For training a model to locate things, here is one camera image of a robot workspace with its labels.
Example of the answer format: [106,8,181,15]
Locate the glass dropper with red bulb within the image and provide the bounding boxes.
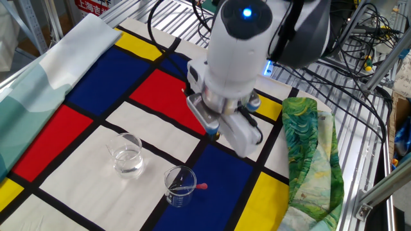
[170,182,209,193]

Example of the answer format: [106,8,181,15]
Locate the beige floral fabric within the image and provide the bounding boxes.
[393,51,411,97]

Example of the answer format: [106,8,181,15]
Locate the empty printed glass beaker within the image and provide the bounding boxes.
[163,165,198,209]

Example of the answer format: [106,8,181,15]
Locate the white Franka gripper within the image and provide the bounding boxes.
[211,111,263,158]

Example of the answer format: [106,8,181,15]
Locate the white plastic bag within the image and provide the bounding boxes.
[0,0,20,73]

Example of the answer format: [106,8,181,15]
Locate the red sign white characters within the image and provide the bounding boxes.
[74,0,112,17]

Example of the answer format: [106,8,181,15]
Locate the brown cardboard box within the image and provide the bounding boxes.
[387,91,411,161]

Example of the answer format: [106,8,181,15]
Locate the tangled black cables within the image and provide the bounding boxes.
[272,0,396,145]

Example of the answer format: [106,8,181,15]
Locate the glass beaker with water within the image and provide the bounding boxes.
[105,132,144,180]

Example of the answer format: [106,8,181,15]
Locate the silver wrist camera blue caps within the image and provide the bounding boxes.
[186,90,261,135]

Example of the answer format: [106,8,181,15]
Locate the blue plastic bag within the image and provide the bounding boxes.
[393,115,411,161]

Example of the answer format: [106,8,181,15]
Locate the green cutting mat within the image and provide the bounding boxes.
[201,0,225,14]

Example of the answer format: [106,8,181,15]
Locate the teal and white cloth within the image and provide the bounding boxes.
[0,12,123,182]

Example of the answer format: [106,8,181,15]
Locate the aluminium frame beam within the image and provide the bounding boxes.
[353,160,411,222]
[362,38,411,94]

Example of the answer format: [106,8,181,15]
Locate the green painting print cloth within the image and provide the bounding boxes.
[277,97,345,231]

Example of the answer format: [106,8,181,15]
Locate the grey perforated rack post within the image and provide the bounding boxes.
[0,0,49,55]

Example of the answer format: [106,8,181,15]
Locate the Mondrian colour block cloth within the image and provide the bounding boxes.
[0,17,331,231]

